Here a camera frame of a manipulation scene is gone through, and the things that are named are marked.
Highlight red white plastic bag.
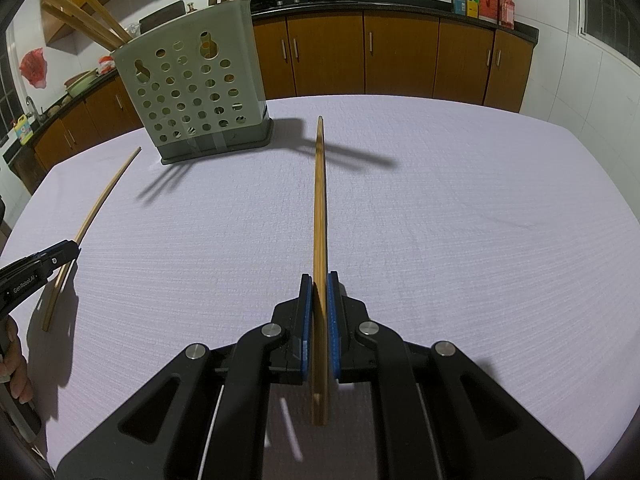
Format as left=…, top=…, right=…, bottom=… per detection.
left=98, top=55, right=115, bottom=75

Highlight right window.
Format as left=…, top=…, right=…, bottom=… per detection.
left=584, top=0, right=639, bottom=65

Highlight red hanging plastic bag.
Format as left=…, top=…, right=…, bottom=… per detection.
left=20, top=48, right=48, bottom=89

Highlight person left hand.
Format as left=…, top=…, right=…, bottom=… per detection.
left=1, top=316, right=34, bottom=404

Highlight bamboo chopstick three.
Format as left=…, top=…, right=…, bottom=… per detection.
left=41, top=146, right=141, bottom=332

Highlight yellow detergent bottle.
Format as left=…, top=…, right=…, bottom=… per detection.
left=13, top=115, right=34, bottom=145

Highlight dark cutting board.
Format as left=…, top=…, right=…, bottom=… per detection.
left=139, top=0, right=186, bottom=34

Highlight bamboo chopstick six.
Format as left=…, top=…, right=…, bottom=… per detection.
left=310, top=116, right=330, bottom=427

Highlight lilac tablecloth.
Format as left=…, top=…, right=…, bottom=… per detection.
left=1, top=96, right=639, bottom=474

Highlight bamboo chopstick eight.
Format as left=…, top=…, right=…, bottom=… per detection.
left=41, top=3, right=114, bottom=52

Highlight window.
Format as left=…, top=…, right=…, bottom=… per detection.
left=584, top=0, right=639, bottom=65
left=0, top=30, right=23, bottom=138

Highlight green bowl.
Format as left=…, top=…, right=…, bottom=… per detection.
left=65, top=70, right=99, bottom=99

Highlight left window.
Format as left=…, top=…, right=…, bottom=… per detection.
left=0, top=30, right=23, bottom=138

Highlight lower wooden cabinets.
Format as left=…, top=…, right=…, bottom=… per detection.
left=1, top=1, right=539, bottom=192

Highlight bamboo chopstick nine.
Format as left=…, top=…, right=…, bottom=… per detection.
left=50, top=0, right=125, bottom=50

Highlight bamboo chopstick ten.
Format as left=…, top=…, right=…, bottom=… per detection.
left=86, top=0, right=132, bottom=44

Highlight green perforated utensil holder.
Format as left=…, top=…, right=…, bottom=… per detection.
left=112, top=0, right=272, bottom=165

